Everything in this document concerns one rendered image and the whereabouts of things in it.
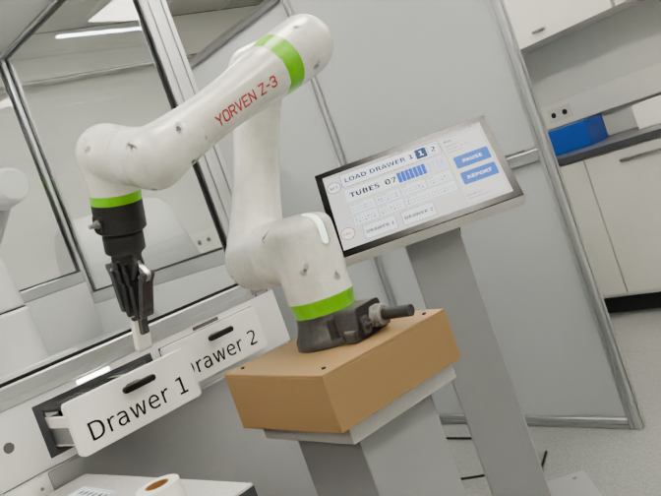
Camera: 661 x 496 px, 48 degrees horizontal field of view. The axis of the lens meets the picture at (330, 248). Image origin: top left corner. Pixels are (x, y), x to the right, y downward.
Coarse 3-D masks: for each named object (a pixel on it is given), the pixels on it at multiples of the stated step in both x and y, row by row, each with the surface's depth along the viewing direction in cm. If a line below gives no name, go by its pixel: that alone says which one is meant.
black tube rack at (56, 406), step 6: (108, 378) 177; (114, 378) 174; (96, 384) 175; (102, 384) 171; (84, 390) 172; (90, 390) 169; (72, 396) 170; (78, 396) 167; (60, 402) 167; (66, 402) 165; (42, 408) 167; (48, 408) 164; (54, 408) 161; (60, 408) 158; (54, 414) 172; (60, 414) 162
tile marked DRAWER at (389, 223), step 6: (390, 216) 204; (372, 222) 204; (378, 222) 204; (384, 222) 203; (390, 222) 203; (396, 222) 202; (366, 228) 204; (372, 228) 203; (378, 228) 203; (384, 228) 202; (390, 228) 202; (366, 234) 203; (372, 234) 202; (378, 234) 202
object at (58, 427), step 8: (112, 376) 183; (48, 416) 174; (56, 416) 153; (48, 424) 154; (56, 424) 152; (64, 424) 149; (56, 432) 152; (64, 432) 149; (56, 440) 153; (64, 440) 151; (72, 440) 148
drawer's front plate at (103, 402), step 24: (168, 360) 159; (120, 384) 150; (168, 384) 158; (192, 384) 161; (72, 408) 143; (96, 408) 146; (120, 408) 149; (168, 408) 157; (72, 432) 143; (96, 432) 145; (120, 432) 148
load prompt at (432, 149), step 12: (432, 144) 214; (396, 156) 215; (408, 156) 213; (420, 156) 212; (360, 168) 216; (372, 168) 215; (384, 168) 213; (396, 168) 212; (348, 180) 215; (360, 180) 213
